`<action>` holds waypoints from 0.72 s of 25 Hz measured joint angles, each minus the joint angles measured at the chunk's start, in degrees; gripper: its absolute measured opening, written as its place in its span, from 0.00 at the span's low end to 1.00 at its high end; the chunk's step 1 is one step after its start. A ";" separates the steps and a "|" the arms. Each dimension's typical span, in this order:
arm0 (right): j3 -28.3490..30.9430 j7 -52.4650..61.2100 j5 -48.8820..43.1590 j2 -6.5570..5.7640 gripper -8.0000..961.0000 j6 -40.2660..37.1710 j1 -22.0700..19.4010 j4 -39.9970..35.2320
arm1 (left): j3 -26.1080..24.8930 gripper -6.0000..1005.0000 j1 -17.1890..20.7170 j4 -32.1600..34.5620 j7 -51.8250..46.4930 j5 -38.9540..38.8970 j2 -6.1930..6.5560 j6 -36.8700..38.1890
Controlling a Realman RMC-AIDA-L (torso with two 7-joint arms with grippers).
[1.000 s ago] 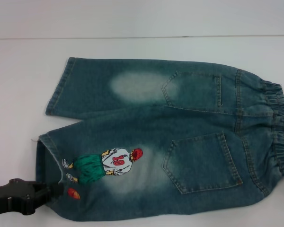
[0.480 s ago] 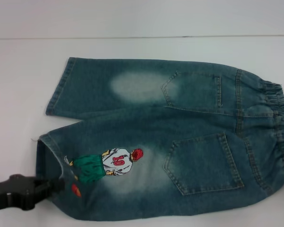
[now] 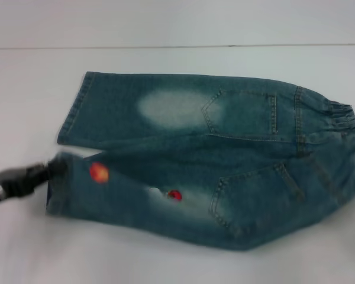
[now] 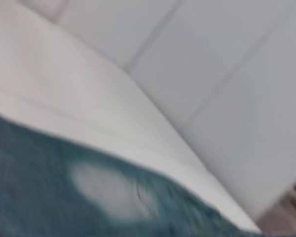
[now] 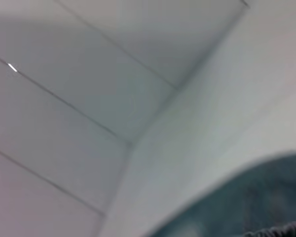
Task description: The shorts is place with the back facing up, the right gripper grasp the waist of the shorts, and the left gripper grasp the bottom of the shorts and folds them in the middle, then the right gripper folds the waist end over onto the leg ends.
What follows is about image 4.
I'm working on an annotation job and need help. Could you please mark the blue denim shorts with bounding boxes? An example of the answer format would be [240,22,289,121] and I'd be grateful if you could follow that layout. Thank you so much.
[0,111,262,237]

